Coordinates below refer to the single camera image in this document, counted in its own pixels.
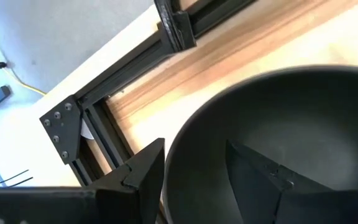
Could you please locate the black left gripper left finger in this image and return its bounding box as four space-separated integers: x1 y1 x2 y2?
87 138 166 224

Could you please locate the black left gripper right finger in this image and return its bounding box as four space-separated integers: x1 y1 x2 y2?
225 139 358 224

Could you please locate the black bowl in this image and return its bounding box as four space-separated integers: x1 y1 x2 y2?
162 64 358 224

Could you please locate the black corner bracket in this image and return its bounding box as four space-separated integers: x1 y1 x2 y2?
39 95 85 166

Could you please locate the black table frame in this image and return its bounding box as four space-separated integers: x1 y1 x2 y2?
68 0 257 187

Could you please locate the yellow cable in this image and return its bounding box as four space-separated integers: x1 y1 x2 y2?
0 45 48 96

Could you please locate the black frame clip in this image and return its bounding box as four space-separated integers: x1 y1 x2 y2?
153 0 198 52

